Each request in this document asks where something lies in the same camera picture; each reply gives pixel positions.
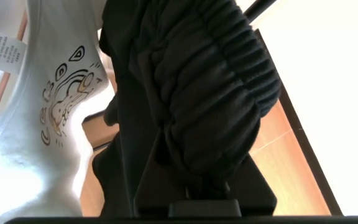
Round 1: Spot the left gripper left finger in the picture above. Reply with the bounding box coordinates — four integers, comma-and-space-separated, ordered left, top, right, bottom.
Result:
134, 129, 188, 218

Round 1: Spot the white printed t-shirt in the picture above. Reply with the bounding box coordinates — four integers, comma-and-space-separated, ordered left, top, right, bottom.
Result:
0, 0, 118, 224

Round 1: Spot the black garment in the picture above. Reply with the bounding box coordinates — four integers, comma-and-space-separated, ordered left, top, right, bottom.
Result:
91, 0, 282, 218

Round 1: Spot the pink clothes hanger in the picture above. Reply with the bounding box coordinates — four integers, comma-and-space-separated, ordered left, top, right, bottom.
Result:
0, 11, 28, 124

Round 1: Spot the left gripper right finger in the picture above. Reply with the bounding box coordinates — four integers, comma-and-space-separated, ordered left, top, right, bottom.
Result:
227, 154, 278, 217

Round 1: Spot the black clothes rack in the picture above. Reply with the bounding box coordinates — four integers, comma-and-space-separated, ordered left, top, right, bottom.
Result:
81, 0, 278, 151

